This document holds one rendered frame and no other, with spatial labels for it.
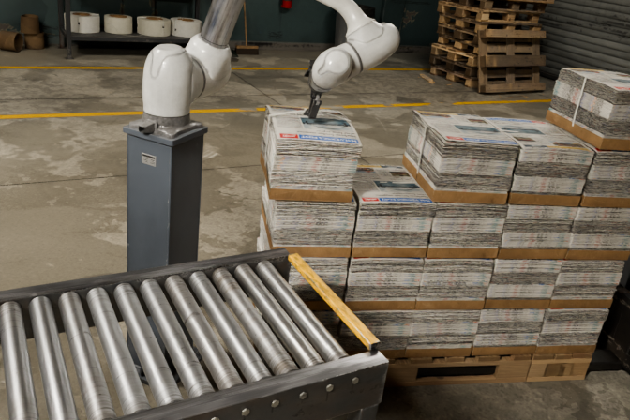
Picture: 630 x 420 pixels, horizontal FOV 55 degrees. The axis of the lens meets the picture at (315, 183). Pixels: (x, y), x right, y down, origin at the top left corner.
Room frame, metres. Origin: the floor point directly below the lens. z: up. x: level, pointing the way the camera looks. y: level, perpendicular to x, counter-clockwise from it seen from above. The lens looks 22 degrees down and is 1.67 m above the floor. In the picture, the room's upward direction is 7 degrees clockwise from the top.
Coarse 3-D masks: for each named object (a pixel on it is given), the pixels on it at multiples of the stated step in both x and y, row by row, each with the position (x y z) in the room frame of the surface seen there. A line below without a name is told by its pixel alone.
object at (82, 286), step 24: (192, 264) 1.43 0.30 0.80; (216, 264) 1.45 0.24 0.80; (288, 264) 1.55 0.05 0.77; (24, 288) 1.23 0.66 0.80; (48, 288) 1.24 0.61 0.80; (72, 288) 1.25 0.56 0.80; (216, 288) 1.44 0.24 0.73; (24, 312) 1.19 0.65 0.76; (120, 312) 1.30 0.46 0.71; (144, 312) 1.34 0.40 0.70
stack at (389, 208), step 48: (384, 192) 2.05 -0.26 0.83; (288, 240) 1.89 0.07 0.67; (336, 240) 1.93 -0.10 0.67; (384, 240) 1.97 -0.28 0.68; (432, 240) 2.02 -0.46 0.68; (480, 240) 2.06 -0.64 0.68; (528, 240) 2.11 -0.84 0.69; (336, 288) 1.94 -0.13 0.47; (384, 288) 1.98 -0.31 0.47; (432, 288) 2.03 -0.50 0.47; (480, 288) 2.07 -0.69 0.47; (528, 288) 2.12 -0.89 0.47; (336, 336) 1.95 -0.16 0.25; (384, 336) 1.99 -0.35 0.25; (432, 336) 2.04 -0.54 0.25; (480, 336) 2.09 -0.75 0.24; (528, 336) 2.14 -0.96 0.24; (384, 384) 2.00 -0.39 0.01; (432, 384) 2.05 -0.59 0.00
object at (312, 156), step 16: (272, 128) 1.98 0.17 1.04; (288, 128) 1.92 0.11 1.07; (304, 128) 1.94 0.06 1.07; (320, 128) 1.96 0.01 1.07; (336, 128) 1.99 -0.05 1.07; (352, 128) 2.01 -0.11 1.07; (272, 144) 1.91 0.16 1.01; (288, 144) 1.85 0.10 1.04; (304, 144) 1.86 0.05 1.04; (320, 144) 1.87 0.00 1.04; (336, 144) 1.88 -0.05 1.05; (352, 144) 1.89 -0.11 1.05; (272, 160) 1.88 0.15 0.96; (288, 160) 1.86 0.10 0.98; (304, 160) 1.87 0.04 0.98; (320, 160) 1.88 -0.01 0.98; (336, 160) 1.89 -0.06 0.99; (352, 160) 1.90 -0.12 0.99; (272, 176) 1.86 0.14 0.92; (288, 176) 1.87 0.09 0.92; (304, 176) 1.88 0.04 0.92; (320, 176) 1.89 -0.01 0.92; (336, 176) 1.90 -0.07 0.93; (352, 176) 1.91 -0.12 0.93
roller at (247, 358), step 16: (192, 288) 1.36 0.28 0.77; (208, 288) 1.33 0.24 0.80; (208, 304) 1.27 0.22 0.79; (224, 304) 1.28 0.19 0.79; (224, 320) 1.21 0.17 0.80; (224, 336) 1.17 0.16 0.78; (240, 336) 1.15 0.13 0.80; (240, 352) 1.10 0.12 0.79; (256, 352) 1.11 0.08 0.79; (240, 368) 1.08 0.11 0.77; (256, 368) 1.05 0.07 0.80
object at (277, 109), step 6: (270, 108) 2.14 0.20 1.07; (276, 108) 2.15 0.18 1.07; (282, 108) 2.16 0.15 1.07; (288, 108) 2.17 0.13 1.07; (294, 108) 2.19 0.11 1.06; (300, 108) 2.20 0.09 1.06; (306, 108) 2.22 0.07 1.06; (318, 114) 2.12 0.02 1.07; (324, 114) 2.13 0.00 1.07; (336, 114) 2.15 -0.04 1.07; (342, 114) 2.17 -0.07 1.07; (264, 120) 2.19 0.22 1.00; (264, 126) 2.19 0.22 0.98; (264, 132) 2.15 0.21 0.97; (264, 138) 2.13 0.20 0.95; (264, 144) 2.10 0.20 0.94; (264, 150) 2.08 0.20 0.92; (264, 156) 2.07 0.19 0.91
